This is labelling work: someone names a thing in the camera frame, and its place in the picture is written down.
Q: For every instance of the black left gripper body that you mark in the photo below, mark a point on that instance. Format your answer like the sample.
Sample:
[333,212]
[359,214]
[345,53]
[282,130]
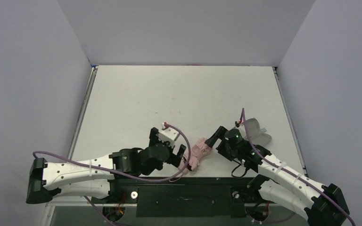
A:
[168,149]

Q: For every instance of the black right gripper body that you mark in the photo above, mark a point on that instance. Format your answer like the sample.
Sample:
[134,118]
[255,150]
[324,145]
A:
[221,147]

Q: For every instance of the pink folding umbrella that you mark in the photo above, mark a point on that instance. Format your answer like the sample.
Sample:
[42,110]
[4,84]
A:
[199,150]

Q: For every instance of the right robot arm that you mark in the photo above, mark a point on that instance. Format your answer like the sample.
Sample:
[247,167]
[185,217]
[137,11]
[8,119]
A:
[319,204]

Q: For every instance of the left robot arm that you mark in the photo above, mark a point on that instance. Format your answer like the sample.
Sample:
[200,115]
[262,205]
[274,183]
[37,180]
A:
[98,177]

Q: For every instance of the grey umbrella sleeve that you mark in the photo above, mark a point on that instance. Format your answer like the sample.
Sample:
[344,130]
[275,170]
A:
[258,135]

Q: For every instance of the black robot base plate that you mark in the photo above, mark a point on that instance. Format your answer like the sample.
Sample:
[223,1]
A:
[188,197]

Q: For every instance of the aluminium table frame rail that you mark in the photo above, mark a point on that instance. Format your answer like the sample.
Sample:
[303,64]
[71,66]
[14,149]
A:
[49,210]

